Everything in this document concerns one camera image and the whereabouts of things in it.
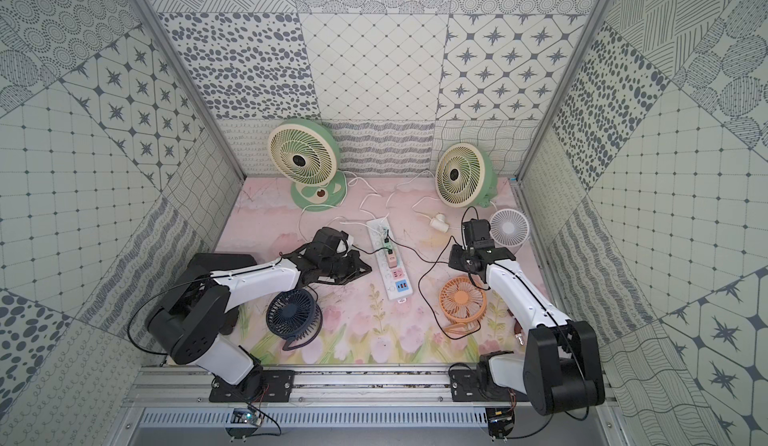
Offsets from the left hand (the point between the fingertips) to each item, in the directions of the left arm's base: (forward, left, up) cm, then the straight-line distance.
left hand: (374, 262), depth 87 cm
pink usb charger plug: (+2, -5, -3) cm, 7 cm away
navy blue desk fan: (-16, +20, 0) cm, 25 cm away
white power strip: (-3, -6, -7) cm, 10 cm away
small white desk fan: (+14, -43, 0) cm, 45 cm away
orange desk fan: (-12, -25, -2) cm, 28 cm away
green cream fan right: (+30, -30, +6) cm, 43 cm away
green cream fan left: (+28, +22, +17) cm, 40 cm away
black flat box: (0, +54, -4) cm, 54 cm away
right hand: (+1, -25, -1) cm, 25 cm away
